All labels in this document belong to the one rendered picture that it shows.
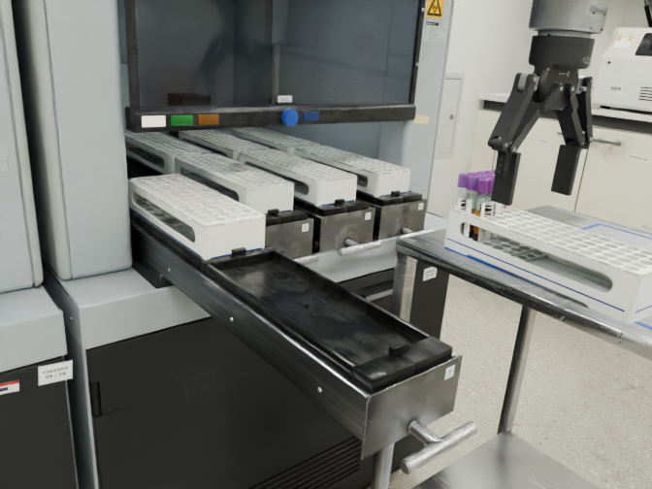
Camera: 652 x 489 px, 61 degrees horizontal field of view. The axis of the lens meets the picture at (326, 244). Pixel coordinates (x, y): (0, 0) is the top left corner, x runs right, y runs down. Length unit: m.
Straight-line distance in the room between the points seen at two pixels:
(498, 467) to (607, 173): 1.90
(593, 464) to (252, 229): 1.38
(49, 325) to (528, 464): 0.99
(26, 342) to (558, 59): 0.78
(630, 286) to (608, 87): 2.28
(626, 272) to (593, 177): 2.27
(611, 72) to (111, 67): 2.43
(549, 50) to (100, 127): 0.62
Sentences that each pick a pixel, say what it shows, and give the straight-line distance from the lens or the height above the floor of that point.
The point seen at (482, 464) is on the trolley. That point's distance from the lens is 1.33.
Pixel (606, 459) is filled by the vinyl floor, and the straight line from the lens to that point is 1.96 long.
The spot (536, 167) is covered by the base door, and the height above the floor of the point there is 0.57.
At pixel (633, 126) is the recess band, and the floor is 0.84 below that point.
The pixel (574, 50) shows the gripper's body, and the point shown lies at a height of 1.12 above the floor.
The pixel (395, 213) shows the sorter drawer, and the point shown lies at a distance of 1.15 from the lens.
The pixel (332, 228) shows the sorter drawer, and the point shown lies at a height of 0.78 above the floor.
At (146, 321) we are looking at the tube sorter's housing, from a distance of 0.91.
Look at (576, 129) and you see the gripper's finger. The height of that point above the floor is 1.01.
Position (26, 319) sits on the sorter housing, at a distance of 0.85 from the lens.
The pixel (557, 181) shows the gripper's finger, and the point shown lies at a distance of 0.89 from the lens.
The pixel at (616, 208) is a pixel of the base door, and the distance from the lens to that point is 2.96.
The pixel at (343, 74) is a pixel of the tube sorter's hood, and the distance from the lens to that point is 1.10.
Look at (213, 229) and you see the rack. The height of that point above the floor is 0.86.
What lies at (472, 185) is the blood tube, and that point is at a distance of 0.84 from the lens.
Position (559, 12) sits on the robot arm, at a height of 1.16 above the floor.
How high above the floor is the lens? 1.10
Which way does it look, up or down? 20 degrees down
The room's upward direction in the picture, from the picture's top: 4 degrees clockwise
